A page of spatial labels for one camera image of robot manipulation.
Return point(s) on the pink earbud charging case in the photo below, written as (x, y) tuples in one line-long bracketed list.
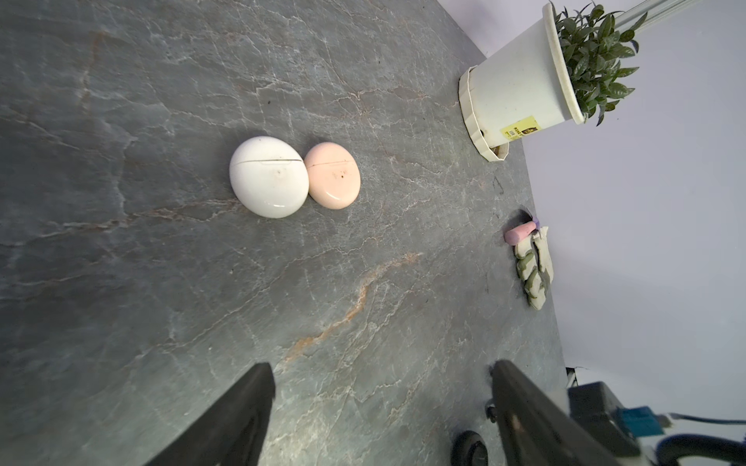
[(334, 177)]

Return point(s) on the purple pink garden scoop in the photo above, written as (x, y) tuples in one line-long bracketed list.
[(514, 236)]

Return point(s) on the potted green plant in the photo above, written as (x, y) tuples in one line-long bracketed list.
[(567, 66)]

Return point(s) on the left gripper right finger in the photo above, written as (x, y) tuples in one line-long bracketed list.
[(533, 429)]

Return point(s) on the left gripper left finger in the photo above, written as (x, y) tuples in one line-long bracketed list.
[(232, 431)]

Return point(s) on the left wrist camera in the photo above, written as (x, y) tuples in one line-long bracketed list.
[(637, 436)]

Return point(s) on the beige grey work glove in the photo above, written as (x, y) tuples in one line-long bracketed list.
[(535, 267)]

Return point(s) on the black earbud charging case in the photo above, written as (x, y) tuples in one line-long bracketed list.
[(469, 450)]

